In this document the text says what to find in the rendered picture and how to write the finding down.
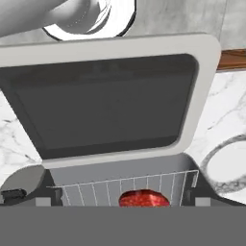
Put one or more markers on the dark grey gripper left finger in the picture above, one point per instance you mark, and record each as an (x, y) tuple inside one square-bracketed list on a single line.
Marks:
[(48, 192)]

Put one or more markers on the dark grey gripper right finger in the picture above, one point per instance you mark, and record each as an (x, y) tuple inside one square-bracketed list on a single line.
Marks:
[(205, 189)]

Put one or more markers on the grey toaster oven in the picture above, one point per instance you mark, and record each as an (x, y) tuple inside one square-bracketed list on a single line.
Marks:
[(96, 171)]

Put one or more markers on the red raw steak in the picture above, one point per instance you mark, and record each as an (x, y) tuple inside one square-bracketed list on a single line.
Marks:
[(144, 198)]

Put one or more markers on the grey toaster oven door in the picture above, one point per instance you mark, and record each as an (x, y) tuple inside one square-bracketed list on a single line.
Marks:
[(105, 105)]

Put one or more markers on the white marbled plate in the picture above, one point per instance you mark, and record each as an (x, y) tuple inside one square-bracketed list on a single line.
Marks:
[(229, 166)]

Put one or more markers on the brown wooden cabinet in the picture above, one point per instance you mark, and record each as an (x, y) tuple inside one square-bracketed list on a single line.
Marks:
[(233, 59)]

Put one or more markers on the white and grey round thing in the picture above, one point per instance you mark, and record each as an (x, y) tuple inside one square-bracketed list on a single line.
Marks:
[(73, 16)]

